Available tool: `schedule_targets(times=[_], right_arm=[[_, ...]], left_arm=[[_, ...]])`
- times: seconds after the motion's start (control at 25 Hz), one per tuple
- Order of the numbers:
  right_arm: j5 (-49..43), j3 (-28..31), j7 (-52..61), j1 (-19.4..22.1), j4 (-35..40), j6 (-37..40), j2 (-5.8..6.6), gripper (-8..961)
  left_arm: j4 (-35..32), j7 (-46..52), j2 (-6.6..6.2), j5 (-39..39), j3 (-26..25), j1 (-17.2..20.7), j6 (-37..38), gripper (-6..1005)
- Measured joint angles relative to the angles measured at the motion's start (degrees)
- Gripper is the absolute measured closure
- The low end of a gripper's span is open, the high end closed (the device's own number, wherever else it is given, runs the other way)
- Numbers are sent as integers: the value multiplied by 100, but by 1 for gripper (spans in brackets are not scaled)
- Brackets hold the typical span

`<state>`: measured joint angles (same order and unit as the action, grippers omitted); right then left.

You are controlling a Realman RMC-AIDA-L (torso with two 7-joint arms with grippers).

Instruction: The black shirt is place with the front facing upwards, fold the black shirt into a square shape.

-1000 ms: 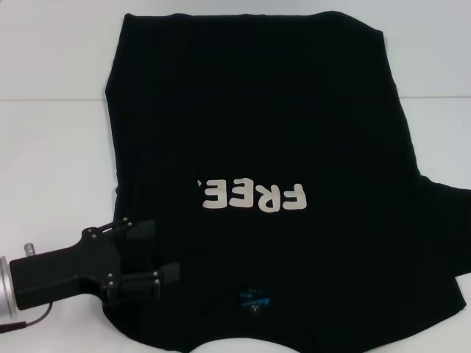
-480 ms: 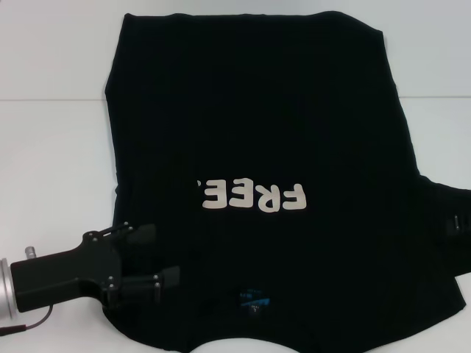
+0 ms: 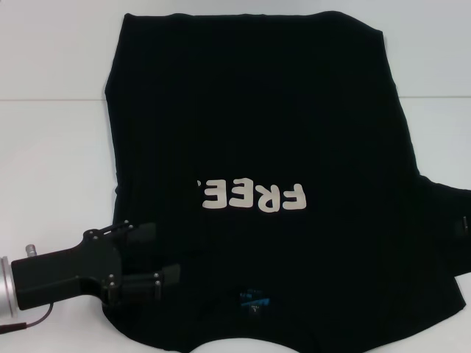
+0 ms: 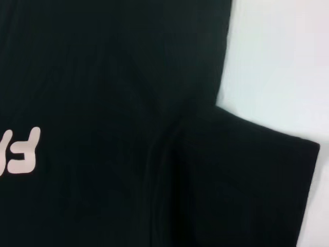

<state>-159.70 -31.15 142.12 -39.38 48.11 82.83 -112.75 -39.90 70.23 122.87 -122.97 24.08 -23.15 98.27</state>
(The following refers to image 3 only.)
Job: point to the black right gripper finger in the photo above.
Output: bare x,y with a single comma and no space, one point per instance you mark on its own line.
463,226

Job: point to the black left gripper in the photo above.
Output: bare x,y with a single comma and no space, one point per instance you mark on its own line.
73,268

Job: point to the black shirt with FREE print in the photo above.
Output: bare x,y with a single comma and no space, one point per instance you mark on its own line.
276,110

